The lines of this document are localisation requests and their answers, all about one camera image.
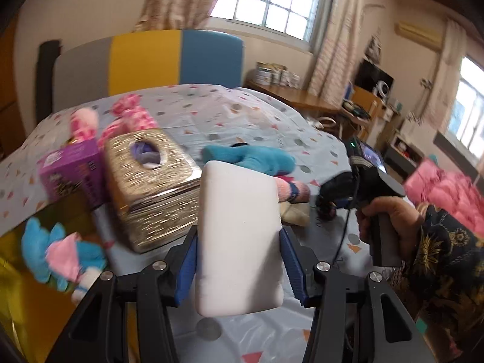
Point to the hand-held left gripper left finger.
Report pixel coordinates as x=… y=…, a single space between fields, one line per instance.
x=187 y=268

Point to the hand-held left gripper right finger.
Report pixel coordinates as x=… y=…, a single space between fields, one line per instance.
x=293 y=268

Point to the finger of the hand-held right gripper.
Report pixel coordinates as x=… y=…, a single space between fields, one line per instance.
x=346 y=203

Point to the beige cloth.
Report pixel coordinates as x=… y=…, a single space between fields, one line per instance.
x=297 y=214

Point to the pink towel blue band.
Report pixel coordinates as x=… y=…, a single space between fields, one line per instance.
x=293 y=191

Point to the white foam block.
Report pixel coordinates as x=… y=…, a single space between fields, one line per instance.
x=238 y=234

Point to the blue plush dinosaur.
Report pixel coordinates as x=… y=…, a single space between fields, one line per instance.
x=261 y=160

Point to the blue and pink plush toy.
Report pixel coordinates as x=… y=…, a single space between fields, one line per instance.
x=60 y=257

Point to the gold storage box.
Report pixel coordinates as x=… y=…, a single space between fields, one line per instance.
x=22 y=302

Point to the person's right forearm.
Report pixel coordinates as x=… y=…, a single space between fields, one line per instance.
x=446 y=264

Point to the person's right hand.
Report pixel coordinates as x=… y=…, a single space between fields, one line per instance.
x=404 y=219

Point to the grey shelf unit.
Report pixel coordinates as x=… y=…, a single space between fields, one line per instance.
x=404 y=147

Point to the pink padded jacket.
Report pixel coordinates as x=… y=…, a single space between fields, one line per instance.
x=442 y=189

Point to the yellow small cabinet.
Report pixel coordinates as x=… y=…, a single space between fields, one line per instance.
x=365 y=102

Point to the gold tissue box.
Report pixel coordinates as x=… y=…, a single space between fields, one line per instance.
x=151 y=196

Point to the white round device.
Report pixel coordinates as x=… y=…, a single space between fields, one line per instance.
x=382 y=90

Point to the wooden desk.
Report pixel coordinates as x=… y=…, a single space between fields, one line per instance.
x=302 y=100

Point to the black monitor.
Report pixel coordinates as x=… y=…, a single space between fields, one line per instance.
x=372 y=73

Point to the pale curtain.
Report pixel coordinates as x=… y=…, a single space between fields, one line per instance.
x=438 y=75

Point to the small window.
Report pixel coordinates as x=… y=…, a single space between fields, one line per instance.
x=469 y=102

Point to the row of tin cans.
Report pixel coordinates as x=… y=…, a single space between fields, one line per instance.
x=278 y=75

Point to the white patterned curtain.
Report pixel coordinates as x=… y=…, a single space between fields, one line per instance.
x=340 y=37

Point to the purple cardboard box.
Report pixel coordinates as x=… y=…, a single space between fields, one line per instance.
x=72 y=174

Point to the pink checked plush toy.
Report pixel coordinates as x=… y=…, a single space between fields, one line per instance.
x=132 y=115

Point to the pale pink plush toy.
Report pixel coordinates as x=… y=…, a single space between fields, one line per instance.
x=85 y=123

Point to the large window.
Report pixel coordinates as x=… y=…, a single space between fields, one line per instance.
x=272 y=3

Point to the grey yellow blue headboard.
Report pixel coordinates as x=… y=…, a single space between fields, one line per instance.
x=151 y=60

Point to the black upright bolster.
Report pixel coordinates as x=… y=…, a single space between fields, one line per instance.
x=47 y=79

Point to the wooden wardrobe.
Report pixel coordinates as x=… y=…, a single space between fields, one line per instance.
x=9 y=94

